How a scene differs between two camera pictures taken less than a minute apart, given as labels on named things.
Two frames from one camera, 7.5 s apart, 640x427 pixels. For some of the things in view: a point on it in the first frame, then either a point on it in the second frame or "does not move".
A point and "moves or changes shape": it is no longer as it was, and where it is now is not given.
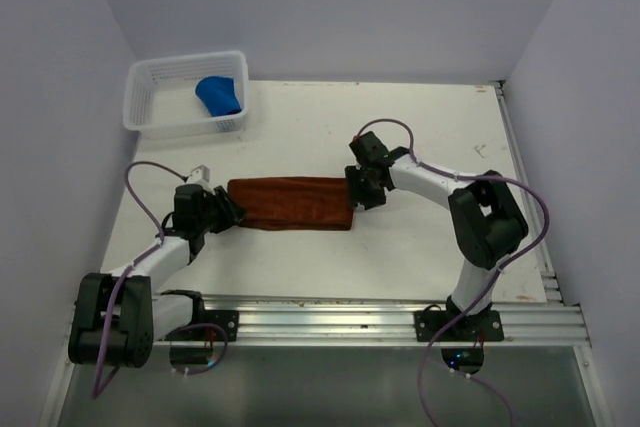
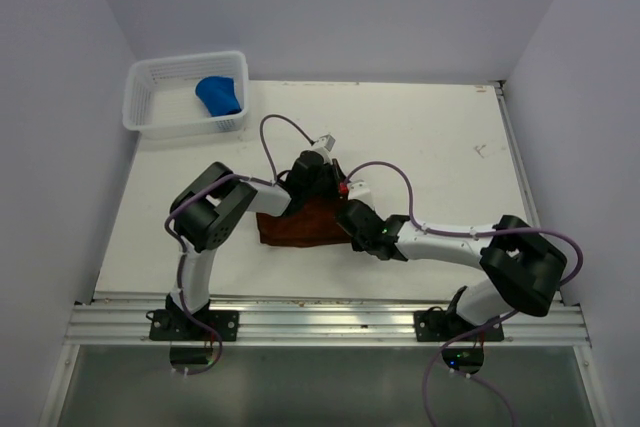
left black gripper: x=231 y=213 to x=337 y=176
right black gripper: x=356 y=194 to x=355 y=245
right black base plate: x=436 y=325 does not move
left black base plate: x=226 y=319 does not move
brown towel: x=293 y=203 moves or changes shape
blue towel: x=218 y=95 does not move
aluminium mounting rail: x=286 y=322 does not move
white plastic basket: x=160 y=99 does not move
